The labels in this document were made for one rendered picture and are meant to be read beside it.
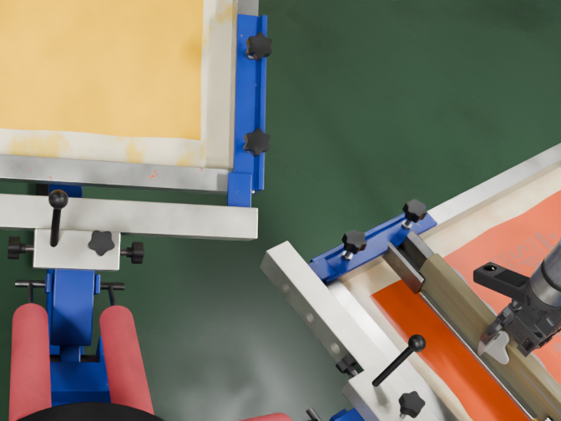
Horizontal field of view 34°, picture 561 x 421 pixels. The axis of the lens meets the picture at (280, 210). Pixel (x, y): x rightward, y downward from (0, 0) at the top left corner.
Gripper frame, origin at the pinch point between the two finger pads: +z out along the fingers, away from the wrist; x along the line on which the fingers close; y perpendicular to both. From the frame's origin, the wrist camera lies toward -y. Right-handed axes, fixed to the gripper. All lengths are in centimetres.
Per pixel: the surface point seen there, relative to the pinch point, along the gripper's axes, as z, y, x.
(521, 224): 5.6, -17.6, 33.8
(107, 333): -13, -28, -63
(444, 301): -0.5, -10.3, -1.5
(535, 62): 102, -108, 217
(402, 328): 5.6, -11.5, -8.2
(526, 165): 2, -27, 44
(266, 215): 102, -93, 54
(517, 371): -2.5, 7.3, -1.5
